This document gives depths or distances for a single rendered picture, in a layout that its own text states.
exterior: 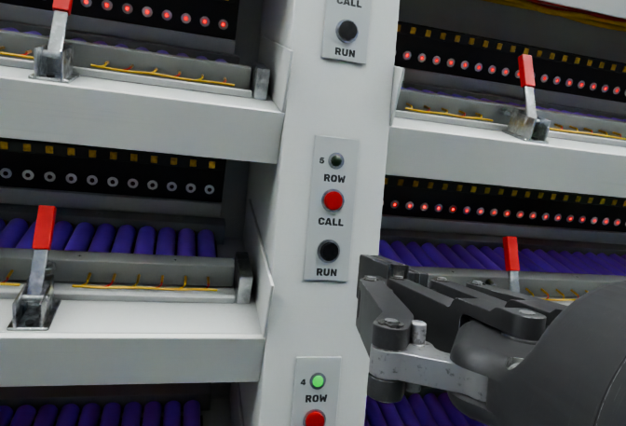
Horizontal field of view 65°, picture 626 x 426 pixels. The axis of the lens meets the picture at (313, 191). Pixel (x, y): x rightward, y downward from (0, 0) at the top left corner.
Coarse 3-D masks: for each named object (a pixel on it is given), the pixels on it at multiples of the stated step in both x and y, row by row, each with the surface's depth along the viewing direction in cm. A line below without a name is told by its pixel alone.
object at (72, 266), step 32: (0, 256) 41; (32, 256) 42; (64, 256) 43; (96, 256) 44; (128, 256) 45; (160, 256) 46; (192, 256) 47; (96, 288) 42; (128, 288) 43; (160, 288) 44; (192, 288) 44
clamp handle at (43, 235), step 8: (40, 208) 39; (48, 208) 39; (56, 208) 40; (40, 216) 39; (48, 216) 39; (40, 224) 39; (48, 224) 39; (40, 232) 39; (48, 232) 39; (40, 240) 38; (48, 240) 39; (40, 248) 38; (48, 248) 39; (40, 256) 38; (32, 264) 38; (40, 264) 38; (32, 272) 38; (40, 272) 38; (32, 280) 38; (40, 280) 38; (32, 288) 38; (40, 288) 38
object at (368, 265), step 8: (360, 256) 33; (368, 256) 32; (360, 264) 33; (368, 264) 32; (376, 264) 31; (384, 264) 30; (360, 272) 33; (368, 272) 32; (376, 272) 30; (384, 272) 29
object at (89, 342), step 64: (0, 192) 50; (64, 192) 52; (256, 256) 47; (0, 320) 37; (64, 320) 39; (128, 320) 40; (192, 320) 41; (256, 320) 43; (0, 384) 37; (64, 384) 38
